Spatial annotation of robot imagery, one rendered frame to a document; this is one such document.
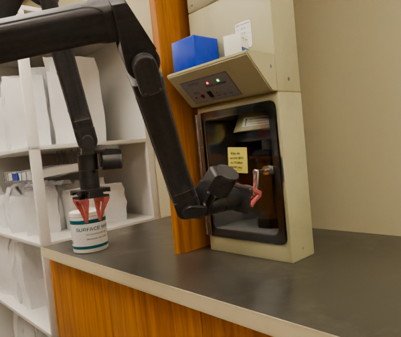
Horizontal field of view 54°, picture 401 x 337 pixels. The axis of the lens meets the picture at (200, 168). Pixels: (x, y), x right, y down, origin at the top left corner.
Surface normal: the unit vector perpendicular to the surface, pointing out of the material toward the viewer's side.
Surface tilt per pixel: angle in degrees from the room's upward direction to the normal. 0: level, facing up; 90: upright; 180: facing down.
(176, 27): 90
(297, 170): 90
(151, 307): 90
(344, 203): 90
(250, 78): 135
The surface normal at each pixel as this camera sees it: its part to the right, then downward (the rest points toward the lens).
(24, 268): 0.32, -0.08
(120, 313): -0.73, 0.11
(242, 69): -0.44, 0.78
